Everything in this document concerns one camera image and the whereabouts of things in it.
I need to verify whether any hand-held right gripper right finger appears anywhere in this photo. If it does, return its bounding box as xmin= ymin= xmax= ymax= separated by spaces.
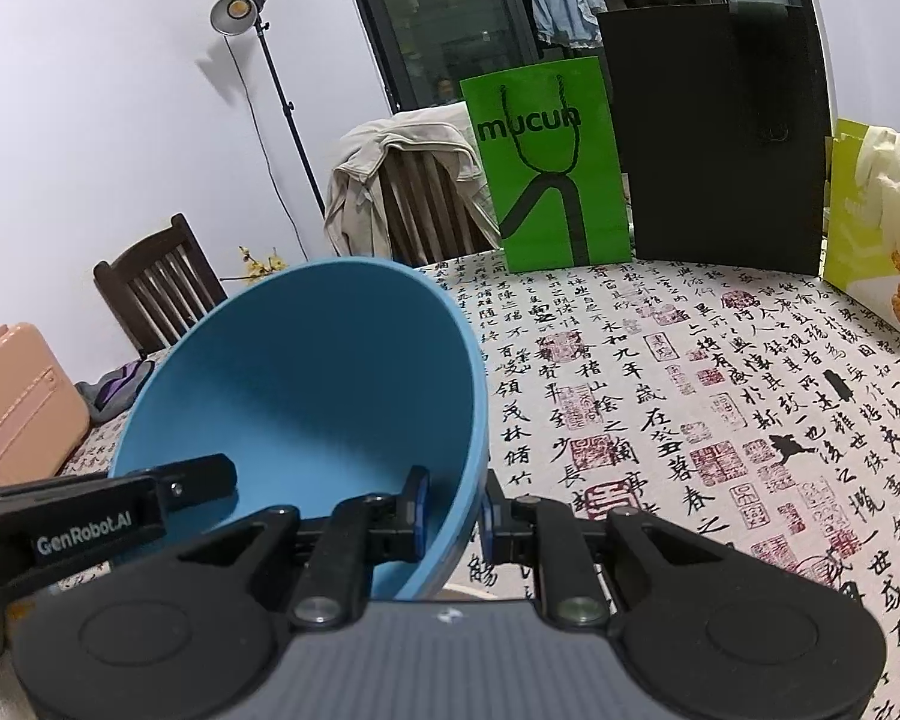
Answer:
xmin=482 ymin=469 xmax=728 ymax=627

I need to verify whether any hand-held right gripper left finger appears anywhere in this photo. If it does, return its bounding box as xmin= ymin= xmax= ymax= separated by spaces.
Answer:
xmin=176 ymin=465 xmax=431 ymax=627

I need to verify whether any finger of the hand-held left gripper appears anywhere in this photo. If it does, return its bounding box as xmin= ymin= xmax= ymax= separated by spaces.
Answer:
xmin=154 ymin=454 xmax=239 ymax=512

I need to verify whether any blue bowl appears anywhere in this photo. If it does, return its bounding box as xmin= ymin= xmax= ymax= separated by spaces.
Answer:
xmin=110 ymin=256 xmax=490 ymax=602

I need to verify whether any pink ribbed hard case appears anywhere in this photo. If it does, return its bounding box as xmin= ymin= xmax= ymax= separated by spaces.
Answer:
xmin=0 ymin=322 xmax=91 ymax=490

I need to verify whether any grey and purple cloth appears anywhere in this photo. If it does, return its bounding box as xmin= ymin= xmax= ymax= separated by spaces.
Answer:
xmin=75 ymin=360 xmax=156 ymax=425

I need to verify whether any calligraphy printed tablecloth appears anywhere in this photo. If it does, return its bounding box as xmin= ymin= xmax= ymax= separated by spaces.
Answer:
xmin=56 ymin=251 xmax=900 ymax=720

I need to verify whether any yellow flower branch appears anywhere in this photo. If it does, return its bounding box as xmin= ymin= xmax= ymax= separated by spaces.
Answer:
xmin=238 ymin=246 xmax=290 ymax=286

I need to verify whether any dark wooden chair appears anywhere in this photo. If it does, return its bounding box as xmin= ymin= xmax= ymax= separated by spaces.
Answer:
xmin=379 ymin=146 xmax=500 ymax=267
xmin=94 ymin=214 xmax=230 ymax=361

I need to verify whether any green paper bag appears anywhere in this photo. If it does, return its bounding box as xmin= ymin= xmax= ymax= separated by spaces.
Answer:
xmin=459 ymin=56 xmax=632 ymax=275

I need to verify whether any beige jacket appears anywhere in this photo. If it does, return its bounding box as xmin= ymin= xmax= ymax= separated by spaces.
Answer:
xmin=322 ymin=105 xmax=503 ymax=260

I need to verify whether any black paper bag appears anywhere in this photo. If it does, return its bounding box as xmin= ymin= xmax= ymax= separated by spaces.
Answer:
xmin=596 ymin=0 xmax=830 ymax=277

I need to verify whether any lime food print bag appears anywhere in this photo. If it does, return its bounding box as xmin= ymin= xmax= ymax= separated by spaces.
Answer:
xmin=821 ymin=118 xmax=900 ymax=357

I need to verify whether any studio lamp on black stand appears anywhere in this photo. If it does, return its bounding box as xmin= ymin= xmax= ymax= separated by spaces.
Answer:
xmin=210 ymin=0 xmax=327 ymax=218

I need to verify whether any black framed glass door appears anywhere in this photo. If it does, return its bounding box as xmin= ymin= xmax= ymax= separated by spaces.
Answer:
xmin=335 ymin=0 xmax=826 ymax=121

